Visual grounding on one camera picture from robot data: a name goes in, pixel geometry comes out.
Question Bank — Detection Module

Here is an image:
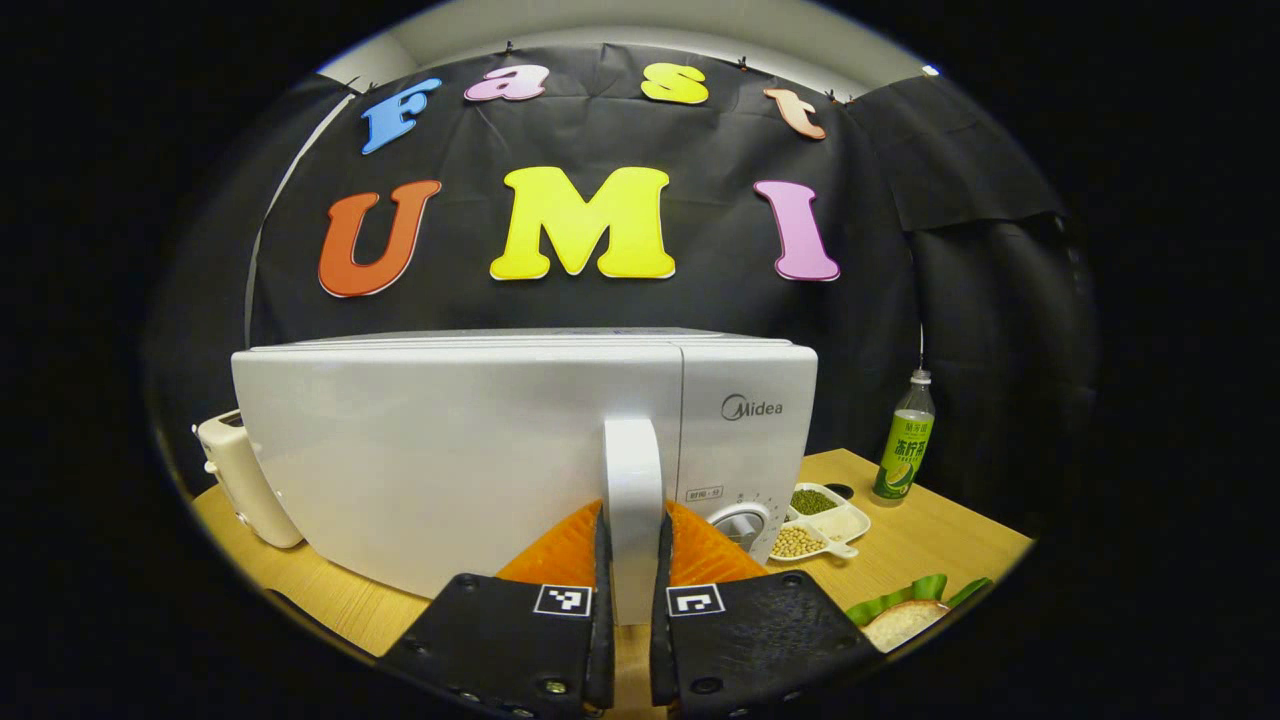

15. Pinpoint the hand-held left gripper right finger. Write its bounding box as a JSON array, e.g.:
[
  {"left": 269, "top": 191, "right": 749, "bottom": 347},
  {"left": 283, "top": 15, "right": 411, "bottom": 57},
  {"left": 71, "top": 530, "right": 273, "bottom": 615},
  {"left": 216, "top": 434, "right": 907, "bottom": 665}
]
[{"left": 650, "top": 500, "right": 887, "bottom": 720}]

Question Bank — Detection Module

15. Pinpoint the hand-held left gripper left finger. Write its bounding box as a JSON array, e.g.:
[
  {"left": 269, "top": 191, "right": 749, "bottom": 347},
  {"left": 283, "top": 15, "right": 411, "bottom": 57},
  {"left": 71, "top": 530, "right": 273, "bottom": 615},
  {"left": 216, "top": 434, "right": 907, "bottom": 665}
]
[{"left": 378, "top": 500, "right": 616, "bottom": 720}]

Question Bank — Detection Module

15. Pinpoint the sandwich with green lettuce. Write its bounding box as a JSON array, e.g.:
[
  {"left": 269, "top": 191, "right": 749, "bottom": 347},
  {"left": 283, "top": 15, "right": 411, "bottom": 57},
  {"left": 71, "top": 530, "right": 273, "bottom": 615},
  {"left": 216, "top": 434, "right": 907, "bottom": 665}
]
[{"left": 845, "top": 575, "right": 993, "bottom": 654}]

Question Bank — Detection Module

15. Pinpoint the white microwave oven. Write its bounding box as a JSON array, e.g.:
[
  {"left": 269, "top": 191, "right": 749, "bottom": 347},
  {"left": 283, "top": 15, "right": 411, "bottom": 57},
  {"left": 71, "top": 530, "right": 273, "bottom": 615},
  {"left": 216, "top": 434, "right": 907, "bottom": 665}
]
[{"left": 232, "top": 328, "right": 819, "bottom": 627}]

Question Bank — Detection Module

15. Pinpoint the white divided dish with beans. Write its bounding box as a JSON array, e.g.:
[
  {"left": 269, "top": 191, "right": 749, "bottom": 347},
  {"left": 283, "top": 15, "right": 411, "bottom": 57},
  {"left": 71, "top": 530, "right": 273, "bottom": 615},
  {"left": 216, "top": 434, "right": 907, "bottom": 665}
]
[{"left": 768, "top": 483, "right": 872, "bottom": 564}]

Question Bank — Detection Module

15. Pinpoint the green drink bottle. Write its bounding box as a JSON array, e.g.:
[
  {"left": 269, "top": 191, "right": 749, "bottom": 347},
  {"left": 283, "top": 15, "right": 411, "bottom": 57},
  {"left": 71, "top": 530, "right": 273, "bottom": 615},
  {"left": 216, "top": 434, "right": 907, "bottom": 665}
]
[{"left": 872, "top": 368, "right": 937, "bottom": 504}]

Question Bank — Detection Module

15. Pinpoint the white toaster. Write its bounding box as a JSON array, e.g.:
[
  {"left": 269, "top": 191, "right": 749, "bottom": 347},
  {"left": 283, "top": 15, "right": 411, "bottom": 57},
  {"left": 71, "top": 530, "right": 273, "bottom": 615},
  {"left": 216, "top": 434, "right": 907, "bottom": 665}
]
[{"left": 192, "top": 408, "right": 306, "bottom": 549}]

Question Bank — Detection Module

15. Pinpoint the black backdrop cloth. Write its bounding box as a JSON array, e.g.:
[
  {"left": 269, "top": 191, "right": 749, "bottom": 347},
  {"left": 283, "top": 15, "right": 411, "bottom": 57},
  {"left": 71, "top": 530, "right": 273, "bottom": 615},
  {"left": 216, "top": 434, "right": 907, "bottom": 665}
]
[{"left": 145, "top": 45, "right": 1101, "bottom": 541}]

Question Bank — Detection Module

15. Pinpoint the row of black cloth clips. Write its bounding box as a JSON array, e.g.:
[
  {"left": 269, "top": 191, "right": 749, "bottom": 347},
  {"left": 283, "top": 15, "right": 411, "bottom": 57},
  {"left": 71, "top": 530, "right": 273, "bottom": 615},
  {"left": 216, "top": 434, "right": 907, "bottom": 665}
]
[{"left": 360, "top": 40, "right": 851, "bottom": 107}]

